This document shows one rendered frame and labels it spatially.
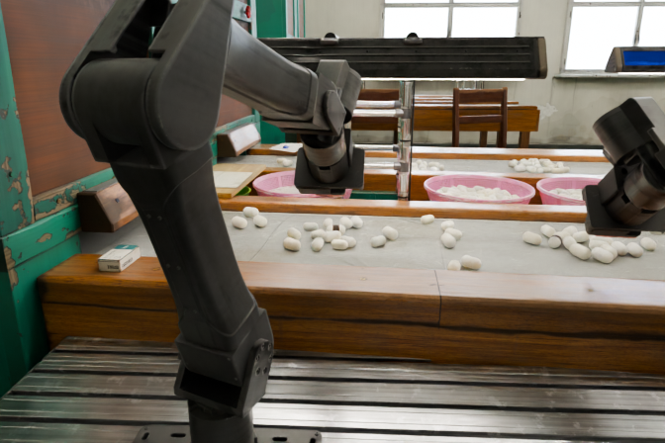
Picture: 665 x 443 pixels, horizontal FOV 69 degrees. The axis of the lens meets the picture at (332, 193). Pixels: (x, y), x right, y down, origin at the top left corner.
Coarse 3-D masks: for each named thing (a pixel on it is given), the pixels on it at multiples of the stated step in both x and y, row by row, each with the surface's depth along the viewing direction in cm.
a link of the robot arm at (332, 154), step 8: (304, 136) 61; (312, 136) 61; (320, 136) 61; (328, 136) 61; (336, 136) 61; (304, 144) 62; (312, 144) 61; (320, 144) 61; (328, 144) 61; (336, 144) 61; (344, 144) 64; (312, 152) 62; (320, 152) 62; (328, 152) 62; (336, 152) 63; (344, 152) 66; (312, 160) 65; (320, 160) 64; (328, 160) 64; (336, 160) 65
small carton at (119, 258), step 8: (120, 248) 76; (128, 248) 76; (136, 248) 76; (104, 256) 73; (112, 256) 73; (120, 256) 73; (128, 256) 74; (136, 256) 76; (104, 264) 72; (112, 264) 72; (120, 264) 72; (128, 264) 74
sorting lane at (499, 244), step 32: (256, 224) 101; (288, 224) 101; (320, 224) 101; (384, 224) 101; (416, 224) 101; (480, 224) 101; (512, 224) 101; (544, 224) 101; (576, 224) 101; (256, 256) 84; (288, 256) 84; (320, 256) 84; (352, 256) 84; (384, 256) 84; (416, 256) 84; (448, 256) 84; (480, 256) 84; (512, 256) 84; (544, 256) 84; (576, 256) 84; (640, 256) 84
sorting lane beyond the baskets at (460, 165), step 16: (240, 160) 167; (256, 160) 167; (272, 160) 167; (368, 160) 167; (384, 160) 167; (416, 160) 167; (432, 160) 167; (448, 160) 167; (464, 160) 167; (480, 160) 167; (496, 160) 167
